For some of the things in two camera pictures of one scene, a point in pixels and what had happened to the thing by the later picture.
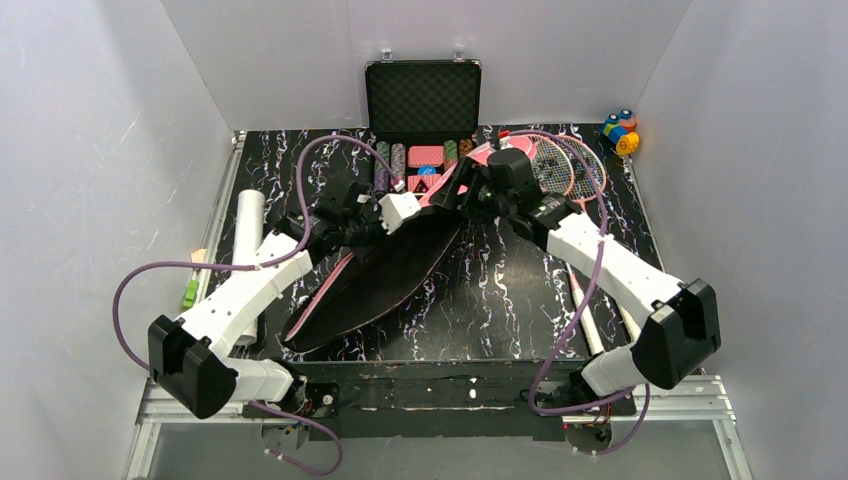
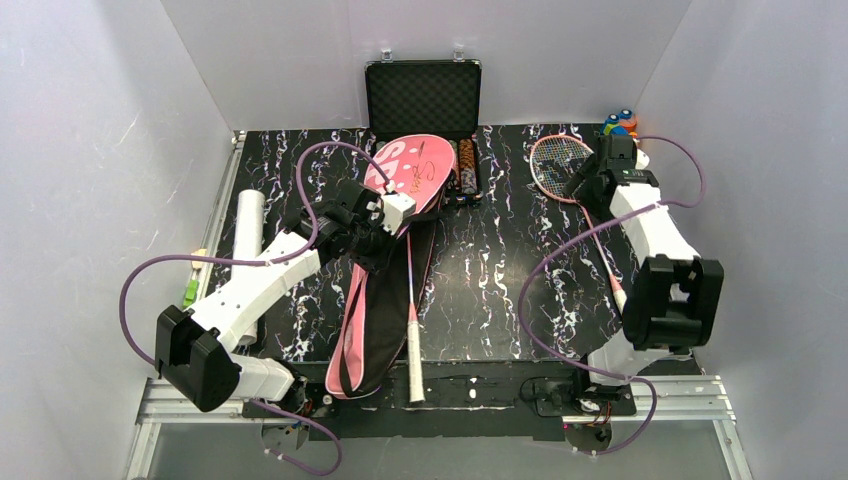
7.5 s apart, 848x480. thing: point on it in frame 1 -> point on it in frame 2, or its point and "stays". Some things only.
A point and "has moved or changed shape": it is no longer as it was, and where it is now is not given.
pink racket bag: x=384 y=271 has moved or changed shape
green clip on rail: x=191 y=295 stays
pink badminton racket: x=576 y=180 stays
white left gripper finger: x=396 y=208 stays
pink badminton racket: x=553 y=170 -> x=416 y=368
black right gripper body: x=460 y=183 -> x=592 y=187
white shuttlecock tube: x=248 y=241 stays
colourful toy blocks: x=619 y=130 stays
